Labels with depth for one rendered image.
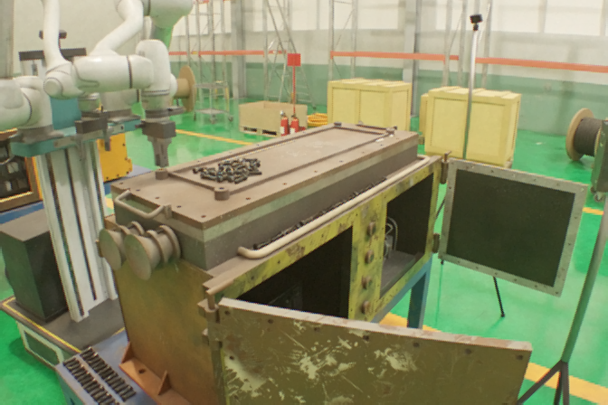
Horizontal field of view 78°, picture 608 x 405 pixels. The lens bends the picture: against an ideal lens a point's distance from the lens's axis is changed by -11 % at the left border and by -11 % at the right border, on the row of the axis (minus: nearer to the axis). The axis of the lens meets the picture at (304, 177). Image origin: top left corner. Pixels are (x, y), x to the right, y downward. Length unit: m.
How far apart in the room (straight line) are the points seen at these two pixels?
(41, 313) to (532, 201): 2.63
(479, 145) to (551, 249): 4.13
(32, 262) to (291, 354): 1.82
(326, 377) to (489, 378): 0.34
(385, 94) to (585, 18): 5.34
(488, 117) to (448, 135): 0.63
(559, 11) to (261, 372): 9.93
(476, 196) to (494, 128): 3.96
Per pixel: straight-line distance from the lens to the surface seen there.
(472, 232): 2.21
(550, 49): 10.26
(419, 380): 0.94
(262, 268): 1.08
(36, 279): 2.56
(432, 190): 2.11
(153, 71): 1.31
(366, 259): 1.57
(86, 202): 2.48
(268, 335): 0.94
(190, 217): 1.03
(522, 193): 2.07
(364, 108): 6.81
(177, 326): 1.30
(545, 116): 10.35
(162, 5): 1.81
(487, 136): 6.09
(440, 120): 6.24
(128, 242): 1.12
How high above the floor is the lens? 1.76
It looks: 18 degrees down
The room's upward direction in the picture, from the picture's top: straight up
